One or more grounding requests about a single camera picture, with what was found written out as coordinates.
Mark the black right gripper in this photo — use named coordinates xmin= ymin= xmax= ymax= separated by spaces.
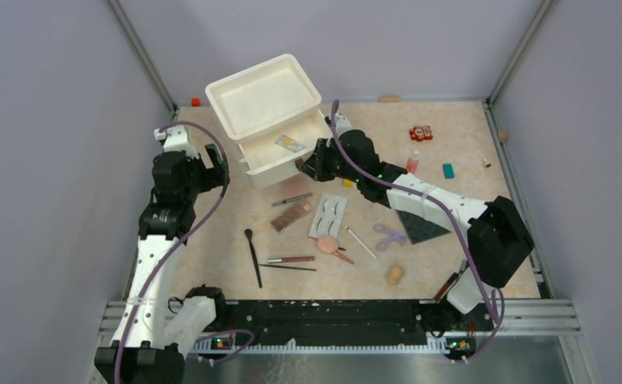
xmin=299 ymin=138 xmax=362 ymax=184

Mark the white hand cream tube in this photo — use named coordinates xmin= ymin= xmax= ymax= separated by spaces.
xmin=275 ymin=134 xmax=307 ymax=153

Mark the white plastic drawer organizer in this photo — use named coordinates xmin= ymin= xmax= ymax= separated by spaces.
xmin=205 ymin=54 xmax=331 ymax=190

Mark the pink spray bottle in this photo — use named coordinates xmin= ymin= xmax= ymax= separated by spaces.
xmin=406 ymin=150 xmax=419 ymax=174

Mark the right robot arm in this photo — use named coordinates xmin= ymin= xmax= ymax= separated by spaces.
xmin=296 ymin=130 xmax=535 ymax=330

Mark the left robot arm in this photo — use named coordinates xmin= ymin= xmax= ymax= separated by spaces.
xmin=94 ymin=144 xmax=230 ymax=383

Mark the black makeup brush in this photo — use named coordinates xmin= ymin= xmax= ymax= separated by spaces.
xmin=244 ymin=228 xmax=263 ymax=289

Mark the beige makeup sponge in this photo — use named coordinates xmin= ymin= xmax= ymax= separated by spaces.
xmin=387 ymin=264 xmax=405 ymax=286

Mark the pink compact case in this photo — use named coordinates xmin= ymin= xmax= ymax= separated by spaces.
xmin=282 ymin=178 xmax=311 ymax=200

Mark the white false eyelash card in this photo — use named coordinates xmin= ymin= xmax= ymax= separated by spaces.
xmin=308 ymin=193 xmax=348 ymax=238

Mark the brown eyeshadow palette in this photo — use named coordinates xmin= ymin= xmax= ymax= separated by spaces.
xmin=271 ymin=202 xmax=312 ymax=234

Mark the silver eyeliner pencil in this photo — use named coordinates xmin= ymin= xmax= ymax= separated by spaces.
xmin=271 ymin=192 xmax=313 ymax=207

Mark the peach powder puff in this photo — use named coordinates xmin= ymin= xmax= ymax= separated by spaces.
xmin=315 ymin=235 xmax=339 ymax=254

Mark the silver red lip pencil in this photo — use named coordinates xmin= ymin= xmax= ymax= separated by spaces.
xmin=267 ymin=256 xmax=315 ymax=264

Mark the thin black pencil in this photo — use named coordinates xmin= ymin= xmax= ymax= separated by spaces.
xmin=258 ymin=264 xmax=317 ymax=272

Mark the dark green building baseplate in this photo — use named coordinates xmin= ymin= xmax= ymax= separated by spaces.
xmin=397 ymin=210 xmax=450 ymax=245

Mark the teal toy block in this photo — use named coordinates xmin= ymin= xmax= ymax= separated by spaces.
xmin=442 ymin=163 xmax=455 ymax=179

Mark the wooden block at wall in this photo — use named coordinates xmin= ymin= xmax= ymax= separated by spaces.
xmin=378 ymin=95 xmax=402 ymax=103

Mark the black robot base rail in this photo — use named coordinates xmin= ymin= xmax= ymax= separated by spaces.
xmin=206 ymin=299 xmax=494 ymax=346

